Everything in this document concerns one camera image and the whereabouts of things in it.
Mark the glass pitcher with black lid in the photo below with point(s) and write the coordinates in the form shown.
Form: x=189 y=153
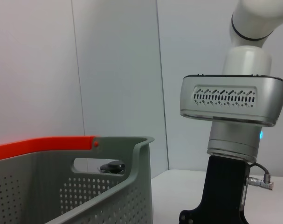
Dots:
x=113 y=166

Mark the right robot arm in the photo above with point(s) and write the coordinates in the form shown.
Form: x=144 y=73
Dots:
x=248 y=60

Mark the grey perforated plastic storage bin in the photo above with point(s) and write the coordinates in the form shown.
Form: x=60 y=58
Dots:
x=108 y=203

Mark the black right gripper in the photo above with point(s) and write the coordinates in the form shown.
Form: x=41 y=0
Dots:
x=222 y=186

